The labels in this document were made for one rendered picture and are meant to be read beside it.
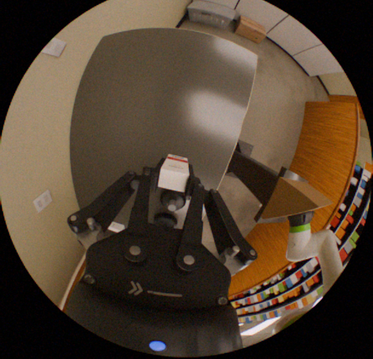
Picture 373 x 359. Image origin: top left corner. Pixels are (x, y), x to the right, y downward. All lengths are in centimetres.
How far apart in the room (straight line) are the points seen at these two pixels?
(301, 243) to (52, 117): 119
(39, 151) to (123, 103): 43
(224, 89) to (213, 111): 9
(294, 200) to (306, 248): 27
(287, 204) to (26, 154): 103
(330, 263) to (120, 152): 92
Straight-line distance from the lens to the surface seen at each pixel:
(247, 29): 212
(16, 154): 58
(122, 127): 41
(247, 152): 152
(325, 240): 70
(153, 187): 15
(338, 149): 199
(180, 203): 39
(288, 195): 53
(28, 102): 57
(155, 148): 37
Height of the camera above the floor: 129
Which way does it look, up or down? 69 degrees down
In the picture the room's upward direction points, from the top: 180 degrees counter-clockwise
